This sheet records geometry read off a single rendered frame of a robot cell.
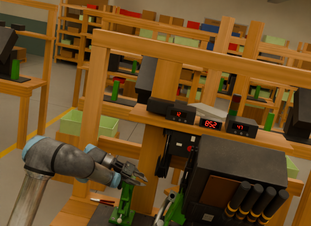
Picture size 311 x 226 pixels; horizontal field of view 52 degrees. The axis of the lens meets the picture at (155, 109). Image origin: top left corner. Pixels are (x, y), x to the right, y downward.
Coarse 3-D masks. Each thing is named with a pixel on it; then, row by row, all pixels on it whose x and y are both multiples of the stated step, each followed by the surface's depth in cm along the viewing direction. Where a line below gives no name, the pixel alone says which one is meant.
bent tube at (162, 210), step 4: (172, 192) 167; (176, 192) 168; (168, 196) 166; (172, 196) 171; (164, 200) 175; (168, 200) 166; (172, 200) 165; (164, 204) 175; (160, 208) 176; (164, 208) 175; (160, 212) 174; (156, 216) 174; (160, 216) 173; (156, 220) 172
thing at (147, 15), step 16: (128, 16) 810; (144, 16) 812; (160, 16) 808; (128, 32) 826; (144, 32) 819; (208, 32) 796; (208, 48) 811; (128, 64) 846; (112, 80) 880; (192, 80) 858; (176, 96) 845
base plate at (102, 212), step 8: (96, 208) 195; (104, 208) 196; (112, 208) 198; (96, 216) 188; (104, 216) 189; (136, 216) 195; (144, 216) 196; (152, 216) 198; (88, 224) 179; (96, 224) 181; (104, 224) 182; (112, 224) 183; (136, 224) 187; (144, 224) 189; (152, 224) 190; (176, 224) 195
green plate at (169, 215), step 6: (180, 192) 161; (180, 198) 156; (174, 204) 161; (180, 204) 158; (168, 210) 169; (174, 210) 158; (180, 210) 159; (168, 216) 161; (174, 216) 160; (180, 216) 160; (180, 222) 161
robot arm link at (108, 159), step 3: (108, 153) 166; (108, 156) 163; (111, 156) 164; (105, 159) 162; (108, 159) 162; (111, 159) 163; (102, 162) 162; (105, 162) 162; (108, 162) 162; (111, 162) 163; (102, 165) 163; (105, 165) 162; (108, 165) 162; (108, 168) 164
